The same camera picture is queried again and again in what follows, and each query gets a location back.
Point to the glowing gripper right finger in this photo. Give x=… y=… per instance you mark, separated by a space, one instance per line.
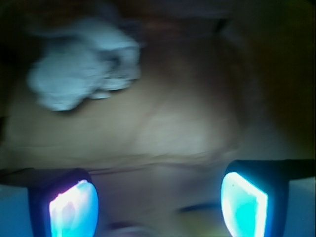
x=270 y=198

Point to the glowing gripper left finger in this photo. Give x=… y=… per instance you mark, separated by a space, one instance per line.
x=63 y=203

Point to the white paper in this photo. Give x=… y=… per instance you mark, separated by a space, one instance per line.
x=88 y=58

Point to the brown paper bag bin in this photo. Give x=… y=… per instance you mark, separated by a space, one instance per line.
x=204 y=98

